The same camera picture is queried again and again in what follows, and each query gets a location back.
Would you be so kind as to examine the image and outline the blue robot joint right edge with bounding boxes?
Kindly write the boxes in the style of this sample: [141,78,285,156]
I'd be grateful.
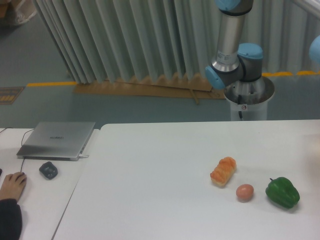
[308,36,320,64]

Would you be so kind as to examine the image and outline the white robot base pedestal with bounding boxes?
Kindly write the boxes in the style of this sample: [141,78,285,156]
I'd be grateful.
[223,76,275,121]

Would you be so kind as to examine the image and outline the green bell pepper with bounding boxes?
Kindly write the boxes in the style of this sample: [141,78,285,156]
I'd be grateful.
[265,177,300,209]

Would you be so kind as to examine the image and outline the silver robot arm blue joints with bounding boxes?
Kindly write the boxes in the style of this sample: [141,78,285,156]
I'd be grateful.
[205,0,263,90]

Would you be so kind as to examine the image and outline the black mouse cable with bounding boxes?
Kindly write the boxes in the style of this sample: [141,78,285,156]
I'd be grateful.
[0,127,35,174]

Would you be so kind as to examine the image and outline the silver closed laptop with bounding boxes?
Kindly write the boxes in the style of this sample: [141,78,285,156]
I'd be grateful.
[16,121,96,161]

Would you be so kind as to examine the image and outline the brown egg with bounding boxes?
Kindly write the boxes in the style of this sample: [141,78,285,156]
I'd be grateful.
[236,184,254,201]

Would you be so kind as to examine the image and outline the brown cardboard sheet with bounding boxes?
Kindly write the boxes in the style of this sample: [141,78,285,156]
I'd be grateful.
[73,74,225,105]

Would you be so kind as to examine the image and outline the grey pleated curtain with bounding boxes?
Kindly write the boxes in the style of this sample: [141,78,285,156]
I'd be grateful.
[34,0,320,84]

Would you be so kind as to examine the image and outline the black small controller device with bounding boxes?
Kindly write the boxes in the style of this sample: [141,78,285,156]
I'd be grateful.
[39,161,58,180]

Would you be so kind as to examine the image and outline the dark sleeve forearm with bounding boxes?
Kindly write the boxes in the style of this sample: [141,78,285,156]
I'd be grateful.
[0,198,23,240]

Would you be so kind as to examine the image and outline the orange bread loaf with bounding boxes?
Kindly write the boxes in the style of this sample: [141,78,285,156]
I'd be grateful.
[210,156,237,187]

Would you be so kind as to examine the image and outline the person's hand on mouse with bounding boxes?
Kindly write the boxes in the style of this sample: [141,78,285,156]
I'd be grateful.
[0,172,27,202]

